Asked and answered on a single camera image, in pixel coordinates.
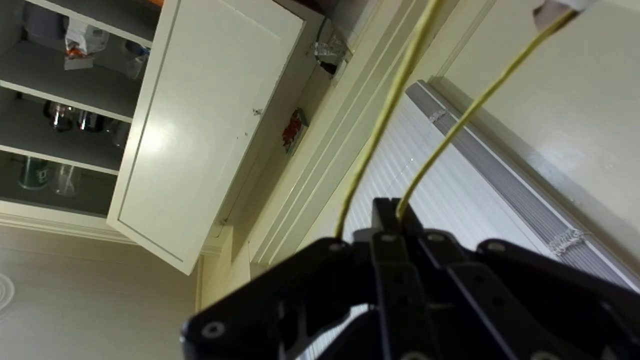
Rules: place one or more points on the brown McDonald's paper bag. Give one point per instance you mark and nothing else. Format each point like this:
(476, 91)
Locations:
(380, 126)

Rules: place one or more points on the white window blind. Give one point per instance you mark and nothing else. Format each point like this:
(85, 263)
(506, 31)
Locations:
(461, 192)

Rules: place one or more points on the cream wall cabinet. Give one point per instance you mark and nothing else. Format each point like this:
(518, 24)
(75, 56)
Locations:
(201, 133)

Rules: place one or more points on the brown wall latch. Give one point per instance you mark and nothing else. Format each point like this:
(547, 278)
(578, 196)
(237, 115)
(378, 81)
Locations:
(294, 130)

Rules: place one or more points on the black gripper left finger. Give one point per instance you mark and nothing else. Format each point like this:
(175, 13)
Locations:
(320, 300)

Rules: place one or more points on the white red printed box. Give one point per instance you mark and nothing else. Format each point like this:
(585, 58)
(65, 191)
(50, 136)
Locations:
(85, 42)

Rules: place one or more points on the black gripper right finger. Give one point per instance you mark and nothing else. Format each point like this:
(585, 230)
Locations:
(520, 307)

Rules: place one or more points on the steel pot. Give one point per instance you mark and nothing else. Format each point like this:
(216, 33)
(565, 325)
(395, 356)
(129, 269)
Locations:
(59, 116)
(89, 121)

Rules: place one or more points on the clear drinking glass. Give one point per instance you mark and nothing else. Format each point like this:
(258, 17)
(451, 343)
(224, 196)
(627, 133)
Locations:
(65, 178)
(32, 175)

